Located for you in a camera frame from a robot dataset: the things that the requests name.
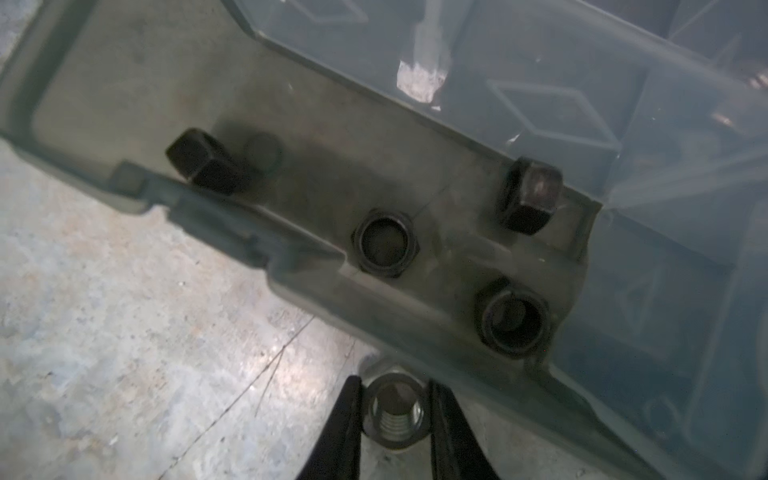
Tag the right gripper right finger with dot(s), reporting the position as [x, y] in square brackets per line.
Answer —
[455, 451]

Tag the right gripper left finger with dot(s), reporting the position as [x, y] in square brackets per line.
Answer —
[337, 451]

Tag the silver nut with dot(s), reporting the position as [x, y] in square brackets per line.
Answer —
[396, 411]

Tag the grey plastic organizer box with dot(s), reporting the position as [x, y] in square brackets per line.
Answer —
[654, 265]

